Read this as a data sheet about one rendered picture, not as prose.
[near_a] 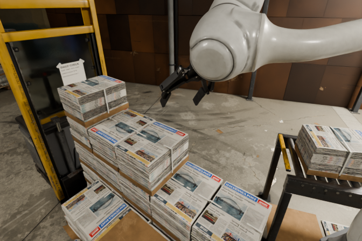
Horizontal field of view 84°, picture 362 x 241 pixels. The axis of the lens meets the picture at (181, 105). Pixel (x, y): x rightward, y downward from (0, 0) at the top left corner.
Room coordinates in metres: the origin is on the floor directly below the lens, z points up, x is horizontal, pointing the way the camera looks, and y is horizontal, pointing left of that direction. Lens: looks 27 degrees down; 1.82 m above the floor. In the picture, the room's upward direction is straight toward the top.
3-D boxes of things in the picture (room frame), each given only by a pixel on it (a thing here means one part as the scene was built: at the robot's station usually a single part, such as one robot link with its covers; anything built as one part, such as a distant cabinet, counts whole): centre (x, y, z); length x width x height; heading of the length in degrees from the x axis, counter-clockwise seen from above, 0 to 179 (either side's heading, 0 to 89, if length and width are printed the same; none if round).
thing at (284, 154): (1.21, -0.79, 0.81); 0.43 x 0.03 x 0.02; 163
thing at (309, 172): (1.09, -0.94, 0.83); 0.29 x 0.16 x 0.04; 168
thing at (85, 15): (1.90, 0.79, 0.97); 0.09 x 0.09 x 1.75; 53
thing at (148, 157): (1.01, 0.17, 0.95); 0.38 x 0.29 x 0.23; 144
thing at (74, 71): (1.65, 1.01, 1.27); 0.57 x 0.01 x 0.65; 143
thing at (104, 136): (1.19, 0.41, 0.95); 0.38 x 0.29 x 0.23; 144
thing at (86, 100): (1.37, 0.65, 0.65); 0.39 x 0.30 x 1.29; 143
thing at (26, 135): (1.86, 1.29, 0.40); 0.69 x 0.55 x 0.80; 143
